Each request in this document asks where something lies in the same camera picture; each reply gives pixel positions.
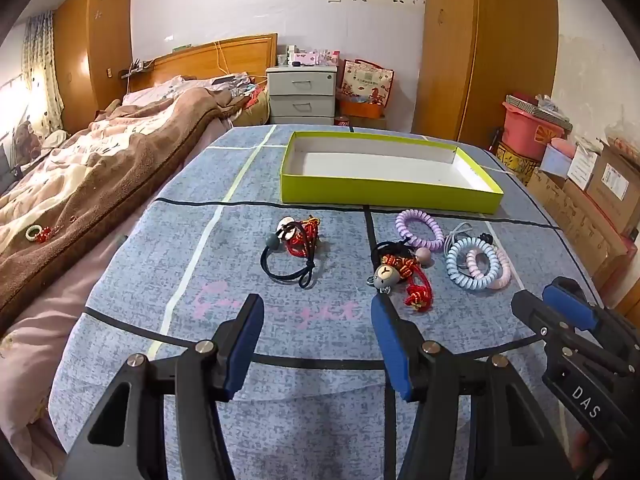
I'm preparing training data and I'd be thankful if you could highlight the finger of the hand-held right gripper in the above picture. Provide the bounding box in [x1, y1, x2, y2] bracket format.
[511, 289, 622, 376]
[542, 276, 608, 333]

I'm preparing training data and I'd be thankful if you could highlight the brown fleece blanket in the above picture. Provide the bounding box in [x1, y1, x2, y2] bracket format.
[0, 72, 251, 321]

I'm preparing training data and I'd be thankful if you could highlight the large wooden wardrobe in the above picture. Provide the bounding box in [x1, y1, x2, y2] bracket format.
[411, 0, 560, 153]

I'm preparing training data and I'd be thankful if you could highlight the yellow patterned box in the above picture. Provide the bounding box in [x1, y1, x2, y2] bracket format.
[495, 140, 541, 186]

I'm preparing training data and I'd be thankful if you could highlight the small wooden wardrobe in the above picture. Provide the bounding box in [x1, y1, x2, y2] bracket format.
[52, 0, 133, 133]

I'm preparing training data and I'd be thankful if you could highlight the pink coil hair tie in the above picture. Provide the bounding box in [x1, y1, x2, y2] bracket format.
[466, 247, 512, 291]

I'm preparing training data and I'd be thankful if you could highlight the brown cardboard box white label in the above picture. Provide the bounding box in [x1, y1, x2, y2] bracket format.
[585, 140, 640, 236]

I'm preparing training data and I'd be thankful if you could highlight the blue coil hair tie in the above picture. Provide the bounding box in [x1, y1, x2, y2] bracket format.
[445, 238, 501, 291]

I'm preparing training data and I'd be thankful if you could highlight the black hair tie teal ball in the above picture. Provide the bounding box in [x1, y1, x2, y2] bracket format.
[260, 232, 317, 289]

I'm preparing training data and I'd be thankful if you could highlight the red bracelet with bear charm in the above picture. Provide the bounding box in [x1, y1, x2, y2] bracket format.
[372, 255, 433, 311]

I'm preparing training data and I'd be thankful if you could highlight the black hair tie beige bead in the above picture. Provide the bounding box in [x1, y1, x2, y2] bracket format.
[371, 241, 433, 267]

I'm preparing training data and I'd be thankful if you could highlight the striped flat box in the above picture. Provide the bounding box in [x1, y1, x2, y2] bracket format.
[505, 92, 573, 133]

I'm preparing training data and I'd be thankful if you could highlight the red knotted bracelet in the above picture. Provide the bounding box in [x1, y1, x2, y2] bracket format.
[277, 215, 321, 261]

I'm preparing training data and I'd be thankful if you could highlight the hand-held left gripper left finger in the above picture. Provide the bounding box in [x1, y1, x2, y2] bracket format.
[57, 292, 266, 480]

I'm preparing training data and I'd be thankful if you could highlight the pink floral box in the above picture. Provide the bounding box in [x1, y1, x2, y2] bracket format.
[292, 49, 341, 67]

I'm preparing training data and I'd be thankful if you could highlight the power strip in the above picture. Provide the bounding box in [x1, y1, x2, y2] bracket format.
[120, 60, 156, 80]

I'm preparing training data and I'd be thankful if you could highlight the long brown cardboard box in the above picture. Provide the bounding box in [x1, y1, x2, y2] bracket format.
[525, 167, 633, 291]

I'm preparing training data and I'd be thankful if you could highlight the blue checked bedsheet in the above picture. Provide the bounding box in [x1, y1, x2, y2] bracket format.
[47, 124, 608, 480]

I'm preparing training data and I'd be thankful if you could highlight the orange box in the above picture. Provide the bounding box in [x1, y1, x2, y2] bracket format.
[340, 97, 388, 120]

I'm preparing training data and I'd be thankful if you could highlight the red patterned gift bag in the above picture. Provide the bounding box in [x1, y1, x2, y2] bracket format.
[336, 59, 395, 108]

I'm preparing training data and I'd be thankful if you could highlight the floral curtain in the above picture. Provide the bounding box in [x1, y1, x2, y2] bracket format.
[22, 10, 65, 133]

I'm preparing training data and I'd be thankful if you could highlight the orange charging cable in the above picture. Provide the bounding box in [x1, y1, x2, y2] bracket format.
[214, 40, 232, 78]

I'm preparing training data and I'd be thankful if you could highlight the green cardboard box tray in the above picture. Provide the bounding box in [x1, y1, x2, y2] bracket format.
[280, 131, 504, 215]

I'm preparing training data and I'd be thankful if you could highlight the white labelled box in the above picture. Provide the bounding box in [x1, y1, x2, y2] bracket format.
[540, 142, 598, 191]

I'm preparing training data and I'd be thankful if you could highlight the wooden bed headboard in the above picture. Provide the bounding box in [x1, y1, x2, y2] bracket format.
[120, 33, 278, 96]

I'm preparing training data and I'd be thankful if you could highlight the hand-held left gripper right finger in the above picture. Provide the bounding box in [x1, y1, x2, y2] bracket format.
[370, 292, 576, 480]

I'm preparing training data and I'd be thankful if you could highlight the person's right hand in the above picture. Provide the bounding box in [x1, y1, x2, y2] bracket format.
[570, 427, 607, 471]

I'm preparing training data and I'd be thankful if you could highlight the grey hair tie black ornament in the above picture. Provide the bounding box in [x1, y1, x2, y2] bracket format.
[442, 222, 493, 256]

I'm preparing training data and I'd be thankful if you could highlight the grey three-drawer nightstand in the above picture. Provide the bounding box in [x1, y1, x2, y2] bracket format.
[265, 64, 338, 126]

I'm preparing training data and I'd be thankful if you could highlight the pink plastic bucket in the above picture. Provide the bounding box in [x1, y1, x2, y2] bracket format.
[501, 100, 568, 161]

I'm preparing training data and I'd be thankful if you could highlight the purple coil hair tie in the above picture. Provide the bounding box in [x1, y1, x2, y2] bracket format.
[395, 209, 445, 251]

